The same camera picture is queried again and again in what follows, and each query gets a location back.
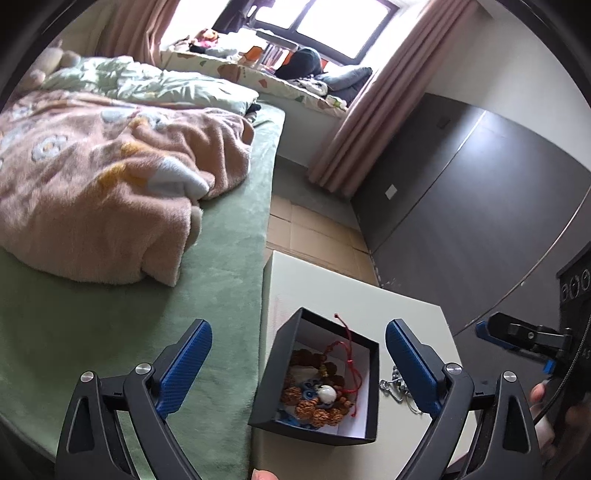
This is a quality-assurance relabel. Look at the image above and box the black backpack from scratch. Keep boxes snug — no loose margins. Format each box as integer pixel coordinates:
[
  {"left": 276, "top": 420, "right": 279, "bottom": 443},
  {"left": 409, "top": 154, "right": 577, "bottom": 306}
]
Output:
[{"left": 274, "top": 46, "right": 326, "bottom": 81}]

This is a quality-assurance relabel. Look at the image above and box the pink fleece blanket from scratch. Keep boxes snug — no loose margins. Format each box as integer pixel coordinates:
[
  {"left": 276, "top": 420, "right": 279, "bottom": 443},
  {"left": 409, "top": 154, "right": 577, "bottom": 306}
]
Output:
[{"left": 0, "top": 90, "right": 254, "bottom": 287}]

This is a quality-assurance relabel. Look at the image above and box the red string bracelet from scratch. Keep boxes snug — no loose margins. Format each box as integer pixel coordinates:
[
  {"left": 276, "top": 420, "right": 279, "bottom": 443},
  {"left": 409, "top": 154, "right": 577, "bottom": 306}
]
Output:
[{"left": 323, "top": 314, "right": 365, "bottom": 416}]

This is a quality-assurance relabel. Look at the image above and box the green bed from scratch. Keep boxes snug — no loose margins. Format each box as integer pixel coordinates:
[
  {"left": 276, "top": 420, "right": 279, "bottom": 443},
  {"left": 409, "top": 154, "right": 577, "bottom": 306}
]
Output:
[{"left": 0, "top": 104, "right": 287, "bottom": 480}]

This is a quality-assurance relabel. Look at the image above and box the green floral quilt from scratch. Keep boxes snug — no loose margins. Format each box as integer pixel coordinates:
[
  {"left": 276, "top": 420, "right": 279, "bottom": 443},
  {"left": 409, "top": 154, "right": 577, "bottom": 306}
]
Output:
[{"left": 41, "top": 55, "right": 259, "bottom": 116}]

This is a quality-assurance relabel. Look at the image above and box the flattened cardboard sheet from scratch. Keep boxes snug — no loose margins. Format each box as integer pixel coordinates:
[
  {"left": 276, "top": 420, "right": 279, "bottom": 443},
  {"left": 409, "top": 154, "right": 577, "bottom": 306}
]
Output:
[{"left": 265, "top": 194, "right": 384, "bottom": 289}]

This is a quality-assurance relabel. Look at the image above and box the window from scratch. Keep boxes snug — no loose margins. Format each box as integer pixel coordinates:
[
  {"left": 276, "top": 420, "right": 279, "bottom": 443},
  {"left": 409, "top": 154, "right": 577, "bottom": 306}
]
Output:
[{"left": 217, "top": 0, "right": 402, "bottom": 65}]

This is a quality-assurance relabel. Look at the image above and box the pink curtain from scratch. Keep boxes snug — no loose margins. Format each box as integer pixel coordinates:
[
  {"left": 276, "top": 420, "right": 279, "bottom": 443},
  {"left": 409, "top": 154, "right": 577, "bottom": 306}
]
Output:
[
  {"left": 99, "top": 0, "right": 181, "bottom": 70},
  {"left": 308, "top": 0, "right": 478, "bottom": 199}
]

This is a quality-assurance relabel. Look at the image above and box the brown bead bracelet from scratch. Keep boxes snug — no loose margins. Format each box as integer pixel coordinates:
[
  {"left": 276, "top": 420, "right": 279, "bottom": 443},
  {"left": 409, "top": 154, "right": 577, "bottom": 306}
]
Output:
[{"left": 281, "top": 348, "right": 356, "bottom": 428}]

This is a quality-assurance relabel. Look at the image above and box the grey pillow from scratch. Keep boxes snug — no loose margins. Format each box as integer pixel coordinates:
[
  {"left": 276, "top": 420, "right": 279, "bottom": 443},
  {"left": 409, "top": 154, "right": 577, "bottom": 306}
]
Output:
[{"left": 318, "top": 66, "right": 374, "bottom": 90}]

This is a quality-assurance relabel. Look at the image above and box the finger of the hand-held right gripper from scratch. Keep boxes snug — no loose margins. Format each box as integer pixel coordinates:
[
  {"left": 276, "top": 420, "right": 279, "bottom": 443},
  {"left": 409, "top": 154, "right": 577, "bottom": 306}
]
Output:
[{"left": 475, "top": 311, "right": 573, "bottom": 370}]

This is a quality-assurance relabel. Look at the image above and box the black jewelry box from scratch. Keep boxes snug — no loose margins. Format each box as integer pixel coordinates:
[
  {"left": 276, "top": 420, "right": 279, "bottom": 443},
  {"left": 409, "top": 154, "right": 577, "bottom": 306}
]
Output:
[{"left": 248, "top": 307, "right": 380, "bottom": 446}]

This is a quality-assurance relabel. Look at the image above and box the printed window seat cushion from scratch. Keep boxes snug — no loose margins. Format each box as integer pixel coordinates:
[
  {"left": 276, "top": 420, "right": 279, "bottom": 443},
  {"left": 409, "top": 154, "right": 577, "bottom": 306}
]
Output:
[{"left": 159, "top": 46, "right": 352, "bottom": 114}]

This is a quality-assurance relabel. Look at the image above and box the silver chain necklace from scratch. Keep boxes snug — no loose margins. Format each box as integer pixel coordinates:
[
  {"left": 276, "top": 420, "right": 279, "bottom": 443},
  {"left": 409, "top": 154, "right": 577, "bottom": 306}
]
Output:
[{"left": 379, "top": 364, "right": 423, "bottom": 416}]

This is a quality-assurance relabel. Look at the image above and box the person's right hand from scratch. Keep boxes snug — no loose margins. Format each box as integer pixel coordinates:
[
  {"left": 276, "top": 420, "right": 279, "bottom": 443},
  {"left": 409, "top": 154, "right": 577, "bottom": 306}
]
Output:
[{"left": 530, "top": 382, "right": 559, "bottom": 460}]

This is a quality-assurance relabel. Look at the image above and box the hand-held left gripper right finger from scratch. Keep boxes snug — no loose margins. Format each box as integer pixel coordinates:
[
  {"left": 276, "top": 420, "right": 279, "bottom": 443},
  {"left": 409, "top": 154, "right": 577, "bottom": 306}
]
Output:
[{"left": 385, "top": 318, "right": 541, "bottom": 480}]

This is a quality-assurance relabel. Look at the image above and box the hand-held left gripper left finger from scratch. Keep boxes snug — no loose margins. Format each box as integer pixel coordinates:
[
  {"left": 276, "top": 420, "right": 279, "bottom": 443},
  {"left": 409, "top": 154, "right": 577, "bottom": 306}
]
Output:
[{"left": 55, "top": 318, "right": 213, "bottom": 480}]

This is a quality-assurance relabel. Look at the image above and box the beige plush toy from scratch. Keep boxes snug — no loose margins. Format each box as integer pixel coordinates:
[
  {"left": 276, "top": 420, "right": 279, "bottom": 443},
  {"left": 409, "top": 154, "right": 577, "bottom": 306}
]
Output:
[{"left": 21, "top": 39, "right": 84, "bottom": 88}]

